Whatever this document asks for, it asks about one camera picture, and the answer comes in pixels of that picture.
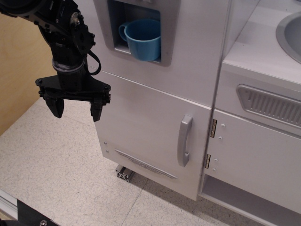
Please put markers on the white fridge door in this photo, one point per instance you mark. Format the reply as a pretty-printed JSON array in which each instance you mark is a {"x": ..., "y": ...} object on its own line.
[{"x": 144, "y": 122}]

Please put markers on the brass hinge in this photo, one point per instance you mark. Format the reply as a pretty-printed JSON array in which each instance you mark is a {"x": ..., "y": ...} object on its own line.
[
  {"x": 213, "y": 128},
  {"x": 207, "y": 163}
]

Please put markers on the lower brass hinge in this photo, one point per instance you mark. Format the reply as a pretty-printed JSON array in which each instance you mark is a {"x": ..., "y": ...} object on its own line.
[{"x": 207, "y": 163}]

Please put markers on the white toy kitchen counter unit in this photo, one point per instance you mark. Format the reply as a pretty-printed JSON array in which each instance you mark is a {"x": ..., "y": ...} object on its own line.
[{"x": 256, "y": 59}]

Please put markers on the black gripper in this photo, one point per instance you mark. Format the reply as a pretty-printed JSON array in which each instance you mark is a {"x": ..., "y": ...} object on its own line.
[{"x": 77, "y": 85}]

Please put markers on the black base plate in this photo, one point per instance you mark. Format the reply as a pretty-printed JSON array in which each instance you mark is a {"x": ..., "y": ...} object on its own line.
[{"x": 27, "y": 216}]

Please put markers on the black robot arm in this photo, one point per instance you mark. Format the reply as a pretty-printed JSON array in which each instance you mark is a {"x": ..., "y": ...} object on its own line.
[{"x": 62, "y": 27}]

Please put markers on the blue plastic cup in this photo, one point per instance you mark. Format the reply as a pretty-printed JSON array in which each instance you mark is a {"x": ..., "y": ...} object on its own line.
[{"x": 143, "y": 38}]

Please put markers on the white cabinet door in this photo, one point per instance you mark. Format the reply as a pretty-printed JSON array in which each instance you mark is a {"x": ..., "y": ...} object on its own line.
[{"x": 257, "y": 159}]

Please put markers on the grey sink basin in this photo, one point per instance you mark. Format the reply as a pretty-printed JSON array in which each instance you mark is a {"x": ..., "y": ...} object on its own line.
[{"x": 288, "y": 34}]

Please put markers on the white toy fridge cabinet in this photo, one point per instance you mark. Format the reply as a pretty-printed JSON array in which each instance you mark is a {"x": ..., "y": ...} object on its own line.
[{"x": 198, "y": 47}]

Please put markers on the aluminium frame rail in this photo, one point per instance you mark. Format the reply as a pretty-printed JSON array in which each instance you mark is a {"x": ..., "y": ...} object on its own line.
[{"x": 8, "y": 205}]

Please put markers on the grey vent grille panel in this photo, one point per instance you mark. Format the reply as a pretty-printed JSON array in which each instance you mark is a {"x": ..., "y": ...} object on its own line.
[{"x": 270, "y": 105}]

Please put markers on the aluminium extrusion bar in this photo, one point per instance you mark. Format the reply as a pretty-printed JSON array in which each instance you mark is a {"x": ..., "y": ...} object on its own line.
[{"x": 124, "y": 173}]

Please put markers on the upper brass hinge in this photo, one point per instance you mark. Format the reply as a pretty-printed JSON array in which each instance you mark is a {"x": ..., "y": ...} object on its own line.
[{"x": 213, "y": 128}]

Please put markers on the grey fridge door handle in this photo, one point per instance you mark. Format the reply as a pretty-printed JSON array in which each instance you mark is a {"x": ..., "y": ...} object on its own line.
[{"x": 185, "y": 127}]

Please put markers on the plywood panel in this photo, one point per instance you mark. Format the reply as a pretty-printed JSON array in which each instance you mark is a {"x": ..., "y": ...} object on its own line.
[{"x": 24, "y": 57}]

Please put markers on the grey dispenser recess frame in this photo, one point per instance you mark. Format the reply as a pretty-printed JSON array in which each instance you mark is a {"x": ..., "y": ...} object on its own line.
[{"x": 112, "y": 13}]

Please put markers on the silver door emblem trim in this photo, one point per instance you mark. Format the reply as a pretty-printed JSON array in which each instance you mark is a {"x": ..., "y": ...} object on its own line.
[{"x": 145, "y": 165}]

